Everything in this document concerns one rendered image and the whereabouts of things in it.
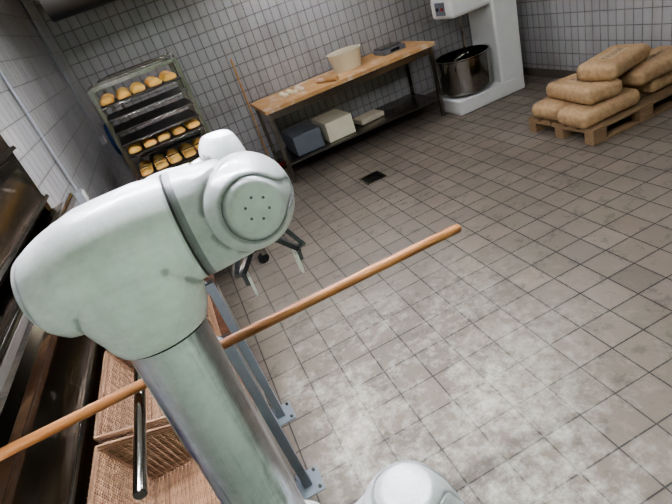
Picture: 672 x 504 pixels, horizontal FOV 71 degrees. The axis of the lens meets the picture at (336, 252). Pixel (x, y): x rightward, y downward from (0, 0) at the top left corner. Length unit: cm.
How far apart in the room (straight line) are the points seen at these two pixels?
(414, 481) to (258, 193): 53
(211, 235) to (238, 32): 576
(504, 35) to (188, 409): 611
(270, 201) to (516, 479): 196
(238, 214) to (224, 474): 35
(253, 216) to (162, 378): 23
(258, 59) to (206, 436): 582
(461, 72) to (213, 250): 571
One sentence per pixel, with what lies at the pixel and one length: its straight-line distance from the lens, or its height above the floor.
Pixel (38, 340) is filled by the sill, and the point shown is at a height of 118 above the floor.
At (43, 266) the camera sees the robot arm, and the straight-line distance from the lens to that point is 57.
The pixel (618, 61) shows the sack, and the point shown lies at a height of 59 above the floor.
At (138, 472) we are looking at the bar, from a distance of 124.
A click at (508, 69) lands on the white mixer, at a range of 654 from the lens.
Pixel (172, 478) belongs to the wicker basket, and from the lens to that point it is 205.
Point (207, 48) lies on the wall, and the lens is 618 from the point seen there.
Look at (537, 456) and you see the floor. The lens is 236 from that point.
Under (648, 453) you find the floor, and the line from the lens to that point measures 240.
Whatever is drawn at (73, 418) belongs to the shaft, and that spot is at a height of 120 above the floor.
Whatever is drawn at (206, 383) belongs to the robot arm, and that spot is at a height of 160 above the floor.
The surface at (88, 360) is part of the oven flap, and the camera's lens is 223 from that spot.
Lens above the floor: 196
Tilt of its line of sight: 29 degrees down
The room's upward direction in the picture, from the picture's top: 20 degrees counter-clockwise
